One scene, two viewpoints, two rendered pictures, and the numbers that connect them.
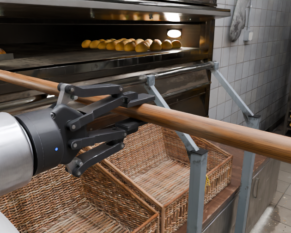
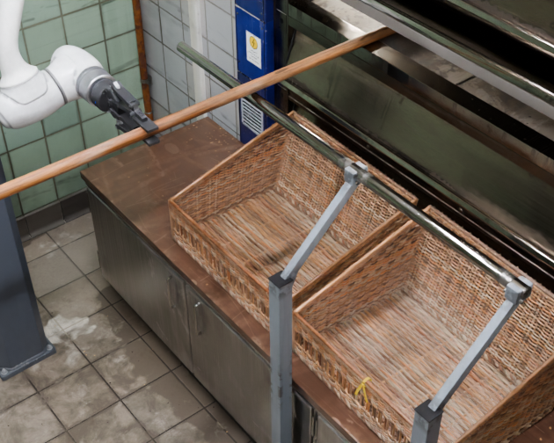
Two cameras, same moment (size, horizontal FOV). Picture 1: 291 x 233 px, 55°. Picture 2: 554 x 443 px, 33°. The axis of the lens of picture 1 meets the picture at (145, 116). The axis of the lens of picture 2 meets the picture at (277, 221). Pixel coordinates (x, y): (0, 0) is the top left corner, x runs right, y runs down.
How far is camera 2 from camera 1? 2.30 m
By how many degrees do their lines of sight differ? 87
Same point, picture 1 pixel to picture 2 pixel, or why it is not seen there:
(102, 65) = (499, 135)
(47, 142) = (93, 96)
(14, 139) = (85, 85)
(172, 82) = not seen: outside the picture
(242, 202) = not seen: outside the picture
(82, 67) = (465, 114)
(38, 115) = (102, 85)
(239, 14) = not seen: outside the picture
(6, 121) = (91, 77)
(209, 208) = (355, 428)
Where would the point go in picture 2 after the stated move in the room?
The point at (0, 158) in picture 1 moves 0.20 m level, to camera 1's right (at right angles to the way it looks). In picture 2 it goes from (80, 87) to (49, 133)
